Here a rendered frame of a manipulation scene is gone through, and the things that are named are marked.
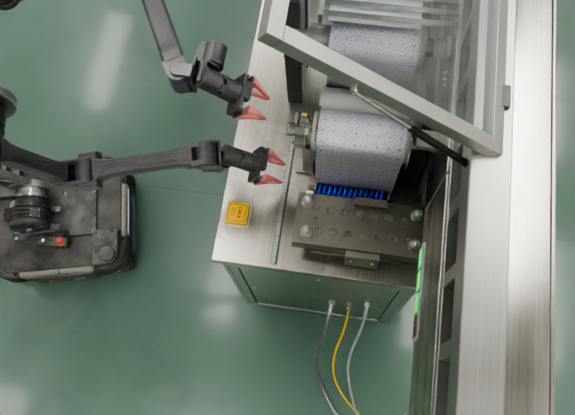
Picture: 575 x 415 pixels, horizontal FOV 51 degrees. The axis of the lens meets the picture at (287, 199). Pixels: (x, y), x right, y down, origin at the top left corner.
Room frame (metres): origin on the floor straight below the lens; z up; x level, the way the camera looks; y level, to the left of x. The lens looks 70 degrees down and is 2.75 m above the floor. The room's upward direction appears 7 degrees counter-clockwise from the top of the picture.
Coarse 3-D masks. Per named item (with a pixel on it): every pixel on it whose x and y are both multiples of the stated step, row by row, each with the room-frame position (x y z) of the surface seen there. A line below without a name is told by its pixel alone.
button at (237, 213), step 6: (228, 204) 0.66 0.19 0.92; (234, 204) 0.65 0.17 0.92; (240, 204) 0.65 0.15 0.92; (246, 204) 0.65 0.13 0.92; (228, 210) 0.63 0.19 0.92; (234, 210) 0.63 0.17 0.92; (240, 210) 0.63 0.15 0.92; (246, 210) 0.62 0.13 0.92; (228, 216) 0.61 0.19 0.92; (234, 216) 0.61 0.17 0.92; (240, 216) 0.61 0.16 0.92; (246, 216) 0.60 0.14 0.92; (228, 222) 0.60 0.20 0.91; (234, 222) 0.59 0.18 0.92; (240, 222) 0.59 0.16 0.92; (246, 222) 0.59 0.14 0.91
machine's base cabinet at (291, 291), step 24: (240, 288) 0.47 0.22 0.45; (264, 288) 0.45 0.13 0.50; (288, 288) 0.43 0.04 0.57; (312, 288) 0.40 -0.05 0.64; (336, 288) 0.38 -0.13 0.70; (360, 288) 0.36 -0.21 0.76; (384, 288) 0.34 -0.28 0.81; (336, 312) 0.37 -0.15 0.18; (360, 312) 0.35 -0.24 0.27; (384, 312) 0.32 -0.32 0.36
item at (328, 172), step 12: (324, 168) 0.65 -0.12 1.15; (336, 168) 0.64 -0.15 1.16; (348, 168) 0.63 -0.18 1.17; (360, 168) 0.62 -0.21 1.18; (372, 168) 0.61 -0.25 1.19; (384, 168) 0.60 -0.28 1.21; (324, 180) 0.65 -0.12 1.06; (336, 180) 0.64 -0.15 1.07; (348, 180) 0.63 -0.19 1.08; (360, 180) 0.62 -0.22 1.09; (372, 180) 0.61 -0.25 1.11; (384, 180) 0.60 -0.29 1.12
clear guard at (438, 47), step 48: (336, 0) 0.64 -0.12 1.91; (384, 0) 0.67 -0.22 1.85; (432, 0) 0.71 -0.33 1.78; (480, 0) 0.76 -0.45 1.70; (336, 48) 0.55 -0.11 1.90; (384, 48) 0.58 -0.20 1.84; (432, 48) 0.61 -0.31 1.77; (480, 48) 0.64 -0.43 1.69; (432, 96) 0.51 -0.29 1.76; (480, 96) 0.54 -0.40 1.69
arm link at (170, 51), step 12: (144, 0) 1.04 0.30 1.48; (156, 0) 1.03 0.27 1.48; (156, 12) 1.00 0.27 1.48; (168, 12) 1.00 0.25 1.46; (156, 24) 0.96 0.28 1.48; (168, 24) 0.96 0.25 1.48; (156, 36) 0.93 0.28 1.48; (168, 36) 0.92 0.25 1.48; (168, 48) 0.88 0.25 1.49; (180, 48) 0.88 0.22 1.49; (168, 60) 0.84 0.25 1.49; (180, 60) 0.84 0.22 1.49; (168, 72) 0.81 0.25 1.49; (180, 84) 0.78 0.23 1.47
